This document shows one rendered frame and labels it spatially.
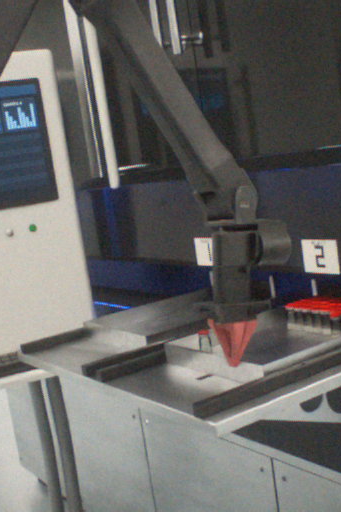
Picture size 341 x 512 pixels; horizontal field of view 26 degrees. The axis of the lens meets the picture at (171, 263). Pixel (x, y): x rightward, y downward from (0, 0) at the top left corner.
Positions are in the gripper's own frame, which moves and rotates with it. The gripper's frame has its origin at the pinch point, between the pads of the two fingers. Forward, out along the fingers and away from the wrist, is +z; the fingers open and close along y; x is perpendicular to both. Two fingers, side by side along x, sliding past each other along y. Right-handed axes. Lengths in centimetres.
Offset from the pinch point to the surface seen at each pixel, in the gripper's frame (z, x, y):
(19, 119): -48, 86, 1
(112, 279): -5, 102, 35
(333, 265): -13.2, 3.8, 25.6
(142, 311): -2, 54, 16
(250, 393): 3.0, -8.1, -3.3
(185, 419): 6.1, -4.1, -11.7
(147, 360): 2.4, 20.3, -3.0
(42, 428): 34, 98, 10
